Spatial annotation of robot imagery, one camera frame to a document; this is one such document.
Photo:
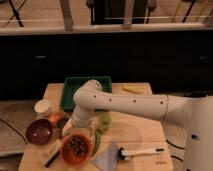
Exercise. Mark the dark purple grape bunch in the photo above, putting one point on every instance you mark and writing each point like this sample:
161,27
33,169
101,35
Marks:
78,145

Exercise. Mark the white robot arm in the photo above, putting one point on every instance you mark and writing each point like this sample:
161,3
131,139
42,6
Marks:
193,114

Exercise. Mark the red orange bowl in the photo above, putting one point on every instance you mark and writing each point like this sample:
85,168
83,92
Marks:
68,155

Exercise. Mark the dark purple bowl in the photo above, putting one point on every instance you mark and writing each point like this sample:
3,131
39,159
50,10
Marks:
39,132

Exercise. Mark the yellow banana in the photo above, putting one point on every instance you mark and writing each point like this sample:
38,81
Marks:
133,90

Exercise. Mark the light green cup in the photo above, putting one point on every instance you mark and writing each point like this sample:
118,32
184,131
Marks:
104,122

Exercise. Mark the green plastic tray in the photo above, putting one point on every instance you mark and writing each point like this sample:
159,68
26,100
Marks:
71,84

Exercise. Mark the green pea pod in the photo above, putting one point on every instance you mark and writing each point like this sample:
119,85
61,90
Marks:
97,141

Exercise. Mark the small metal cup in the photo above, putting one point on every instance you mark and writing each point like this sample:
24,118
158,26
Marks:
61,123

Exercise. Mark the orange carrot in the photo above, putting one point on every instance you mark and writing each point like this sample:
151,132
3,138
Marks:
54,118

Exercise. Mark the white paper cup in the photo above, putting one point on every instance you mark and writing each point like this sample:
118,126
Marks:
43,108

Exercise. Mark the grey blue cloth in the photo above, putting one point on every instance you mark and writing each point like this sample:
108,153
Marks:
107,160

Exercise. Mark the white handled black brush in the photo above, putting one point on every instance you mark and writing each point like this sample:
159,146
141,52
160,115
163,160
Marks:
126,155

